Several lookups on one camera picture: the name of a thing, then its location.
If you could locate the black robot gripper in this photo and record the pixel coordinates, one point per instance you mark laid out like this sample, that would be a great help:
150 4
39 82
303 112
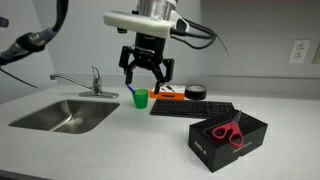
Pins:
147 53

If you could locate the blue pen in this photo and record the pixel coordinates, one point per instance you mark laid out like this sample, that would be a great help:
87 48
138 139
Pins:
131 89

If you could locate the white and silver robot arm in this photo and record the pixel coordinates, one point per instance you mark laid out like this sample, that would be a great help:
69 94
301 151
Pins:
151 8

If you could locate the green plastic cup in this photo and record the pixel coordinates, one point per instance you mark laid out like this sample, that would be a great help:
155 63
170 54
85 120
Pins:
141 98

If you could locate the orange and white box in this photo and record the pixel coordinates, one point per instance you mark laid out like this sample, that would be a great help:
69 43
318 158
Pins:
174 92

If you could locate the black keyboard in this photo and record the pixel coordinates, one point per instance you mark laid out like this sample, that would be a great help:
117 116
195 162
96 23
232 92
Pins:
191 109

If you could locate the chrome faucet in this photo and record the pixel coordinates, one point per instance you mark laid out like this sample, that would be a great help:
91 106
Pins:
93 90

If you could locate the black tape roll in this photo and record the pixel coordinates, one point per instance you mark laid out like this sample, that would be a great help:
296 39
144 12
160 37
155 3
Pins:
195 92

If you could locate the stainless steel sink basin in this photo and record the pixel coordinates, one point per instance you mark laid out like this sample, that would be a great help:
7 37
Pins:
67 116

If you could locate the black ZED camera box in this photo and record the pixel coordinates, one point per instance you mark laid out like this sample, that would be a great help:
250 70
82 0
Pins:
216 154

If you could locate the red handled scissors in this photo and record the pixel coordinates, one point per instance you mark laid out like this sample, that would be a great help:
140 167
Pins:
235 138

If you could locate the white wall power outlet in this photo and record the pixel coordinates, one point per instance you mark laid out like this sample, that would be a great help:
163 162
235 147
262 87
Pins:
299 51

